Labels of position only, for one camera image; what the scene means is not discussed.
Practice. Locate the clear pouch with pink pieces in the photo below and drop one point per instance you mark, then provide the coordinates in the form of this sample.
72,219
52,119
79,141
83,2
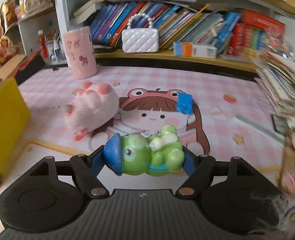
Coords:
293,155

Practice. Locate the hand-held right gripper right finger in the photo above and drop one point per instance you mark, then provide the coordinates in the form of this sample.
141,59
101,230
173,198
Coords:
188,163

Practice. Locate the white side shelf unit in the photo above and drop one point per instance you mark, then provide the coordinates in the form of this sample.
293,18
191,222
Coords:
25,35

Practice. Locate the clear pen holder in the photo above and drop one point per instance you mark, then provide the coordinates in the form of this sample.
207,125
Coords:
57,51

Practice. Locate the row of colourful books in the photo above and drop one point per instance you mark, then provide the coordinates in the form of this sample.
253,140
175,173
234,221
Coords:
187,25

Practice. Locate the yellow cardboard box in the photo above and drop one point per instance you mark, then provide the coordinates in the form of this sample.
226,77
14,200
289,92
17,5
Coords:
5,120

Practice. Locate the pink cylindrical container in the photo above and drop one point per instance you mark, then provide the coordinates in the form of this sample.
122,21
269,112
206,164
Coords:
80,55

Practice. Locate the white wooden bookshelf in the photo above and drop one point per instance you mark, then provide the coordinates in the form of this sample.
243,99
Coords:
60,10

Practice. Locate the thick paperback book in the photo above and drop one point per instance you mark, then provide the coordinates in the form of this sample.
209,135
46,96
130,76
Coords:
90,6
85,17

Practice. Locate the pile of papers and booklets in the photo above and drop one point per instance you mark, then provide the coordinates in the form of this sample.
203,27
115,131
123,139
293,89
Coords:
285,92

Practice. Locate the white quilted handbag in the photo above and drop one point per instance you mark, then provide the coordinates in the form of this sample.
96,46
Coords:
140,41

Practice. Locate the red and gold festive decoration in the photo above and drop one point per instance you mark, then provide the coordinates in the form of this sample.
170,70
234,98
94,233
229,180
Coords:
2,42

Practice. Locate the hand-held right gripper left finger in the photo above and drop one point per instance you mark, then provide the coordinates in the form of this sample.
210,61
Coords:
97,162

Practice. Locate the pink printed desk mat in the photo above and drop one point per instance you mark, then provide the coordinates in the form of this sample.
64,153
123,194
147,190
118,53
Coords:
212,85

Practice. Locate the green frog toy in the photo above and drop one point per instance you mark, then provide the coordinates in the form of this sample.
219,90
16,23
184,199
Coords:
142,152

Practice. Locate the blue wrapper packet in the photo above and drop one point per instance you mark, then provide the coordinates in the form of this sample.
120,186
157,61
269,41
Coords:
185,102

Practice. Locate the pink plush pig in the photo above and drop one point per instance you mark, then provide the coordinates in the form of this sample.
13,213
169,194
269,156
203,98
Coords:
92,110

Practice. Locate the orange and blue carton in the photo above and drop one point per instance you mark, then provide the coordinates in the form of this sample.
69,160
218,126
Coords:
195,50

